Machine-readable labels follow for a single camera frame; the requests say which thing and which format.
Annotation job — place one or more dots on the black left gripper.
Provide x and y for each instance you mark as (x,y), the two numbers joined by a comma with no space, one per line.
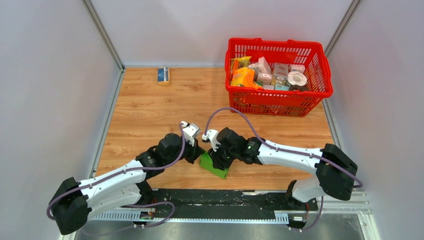
(195,151)

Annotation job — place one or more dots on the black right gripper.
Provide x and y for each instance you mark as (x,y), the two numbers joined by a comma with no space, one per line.
(217,162)

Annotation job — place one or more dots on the green paper box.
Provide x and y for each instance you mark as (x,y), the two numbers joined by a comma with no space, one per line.
(206,162)

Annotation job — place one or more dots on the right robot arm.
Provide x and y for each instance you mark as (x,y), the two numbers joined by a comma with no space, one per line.
(333,172)

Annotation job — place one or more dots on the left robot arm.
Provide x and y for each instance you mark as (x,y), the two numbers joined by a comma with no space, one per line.
(76,202)

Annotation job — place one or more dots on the orange snack box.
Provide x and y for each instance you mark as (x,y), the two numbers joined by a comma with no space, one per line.
(243,77)

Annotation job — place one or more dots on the red shopping basket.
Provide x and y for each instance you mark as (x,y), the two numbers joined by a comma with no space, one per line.
(282,78)

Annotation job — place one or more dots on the yellow snack bag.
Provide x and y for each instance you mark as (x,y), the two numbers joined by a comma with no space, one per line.
(239,62)

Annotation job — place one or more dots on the blue yellow sponge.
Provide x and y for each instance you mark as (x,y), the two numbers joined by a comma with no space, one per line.
(163,76)

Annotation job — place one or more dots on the pink white tissue pack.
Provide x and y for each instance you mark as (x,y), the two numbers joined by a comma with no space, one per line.
(264,66)

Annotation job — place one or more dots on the red white carton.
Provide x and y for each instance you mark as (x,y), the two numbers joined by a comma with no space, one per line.
(280,69)

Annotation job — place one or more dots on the round tape roll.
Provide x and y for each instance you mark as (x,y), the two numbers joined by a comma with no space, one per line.
(297,78)

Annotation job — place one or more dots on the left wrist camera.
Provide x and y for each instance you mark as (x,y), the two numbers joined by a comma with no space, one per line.
(190,132)

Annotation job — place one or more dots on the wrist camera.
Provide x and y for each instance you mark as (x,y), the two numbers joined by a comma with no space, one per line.
(210,136)
(190,132)

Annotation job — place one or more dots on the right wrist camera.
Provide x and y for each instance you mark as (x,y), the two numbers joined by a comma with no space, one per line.
(210,136)

